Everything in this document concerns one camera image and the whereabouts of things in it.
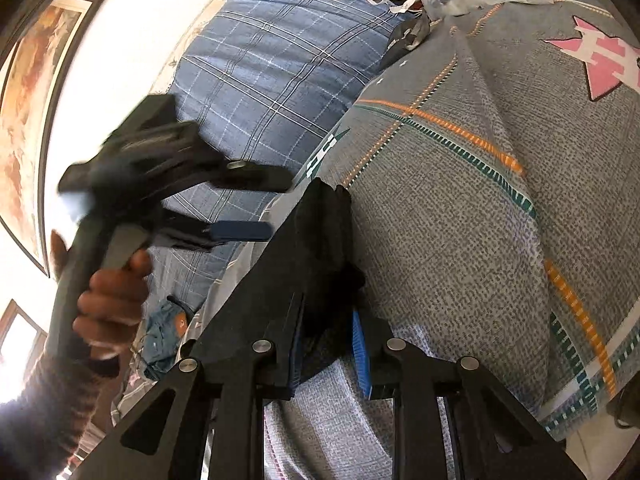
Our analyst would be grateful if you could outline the black packet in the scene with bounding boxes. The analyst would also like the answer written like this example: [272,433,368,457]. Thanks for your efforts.
[380,12,432,69]

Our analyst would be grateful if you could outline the denim jeans with leather patch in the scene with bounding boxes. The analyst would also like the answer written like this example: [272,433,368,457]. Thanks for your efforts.
[141,297,197,382]

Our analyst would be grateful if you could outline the blue plaid quilt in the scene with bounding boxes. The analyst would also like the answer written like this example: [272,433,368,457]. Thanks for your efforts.
[159,0,422,312]

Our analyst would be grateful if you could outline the person's left hand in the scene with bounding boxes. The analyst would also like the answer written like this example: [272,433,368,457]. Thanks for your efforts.
[72,250,153,361]

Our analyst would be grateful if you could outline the black pants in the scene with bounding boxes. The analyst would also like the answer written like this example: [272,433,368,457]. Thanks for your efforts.
[197,177,367,387]

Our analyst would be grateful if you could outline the dark wooden frame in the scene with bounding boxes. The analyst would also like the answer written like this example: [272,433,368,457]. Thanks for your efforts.
[0,299,47,363]

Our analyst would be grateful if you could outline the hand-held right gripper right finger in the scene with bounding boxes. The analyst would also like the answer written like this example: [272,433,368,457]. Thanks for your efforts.
[351,310,587,480]

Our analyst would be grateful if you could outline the person's left forearm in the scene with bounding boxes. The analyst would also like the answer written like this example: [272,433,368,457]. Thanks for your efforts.
[0,340,122,480]

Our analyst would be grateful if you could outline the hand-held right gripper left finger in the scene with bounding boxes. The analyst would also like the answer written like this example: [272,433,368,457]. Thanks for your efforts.
[92,294,306,480]

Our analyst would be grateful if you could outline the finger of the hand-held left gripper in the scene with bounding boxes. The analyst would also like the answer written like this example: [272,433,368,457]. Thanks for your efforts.
[154,210,274,252]
[194,149,294,194]

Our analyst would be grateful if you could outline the orange framed wall picture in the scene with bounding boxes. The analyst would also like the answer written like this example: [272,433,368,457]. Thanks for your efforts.
[0,0,109,279]

